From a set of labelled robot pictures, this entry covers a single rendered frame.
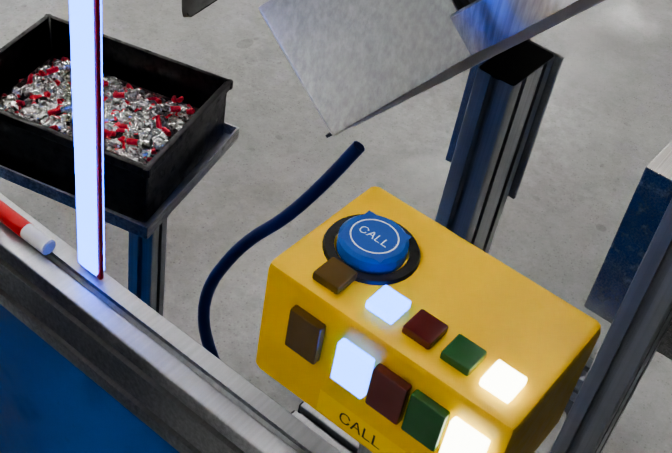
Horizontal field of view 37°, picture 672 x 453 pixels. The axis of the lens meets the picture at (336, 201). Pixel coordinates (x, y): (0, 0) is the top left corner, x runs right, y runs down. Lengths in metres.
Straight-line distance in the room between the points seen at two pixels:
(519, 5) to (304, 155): 1.55
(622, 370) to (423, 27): 0.46
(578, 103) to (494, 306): 2.23
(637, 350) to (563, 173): 1.41
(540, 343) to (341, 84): 0.40
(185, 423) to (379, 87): 0.33
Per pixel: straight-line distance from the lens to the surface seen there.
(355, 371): 0.54
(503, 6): 0.84
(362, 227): 0.56
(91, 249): 0.80
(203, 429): 0.77
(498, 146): 1.08
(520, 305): 0.56
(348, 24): 0.89
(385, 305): 0.53
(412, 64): 0.89
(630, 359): 1.13
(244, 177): 2.26
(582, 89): 2.83
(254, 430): 0.74
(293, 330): 0.55
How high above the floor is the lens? 1.46
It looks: 41 degrees down
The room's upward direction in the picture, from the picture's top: 11 degrees clockwise
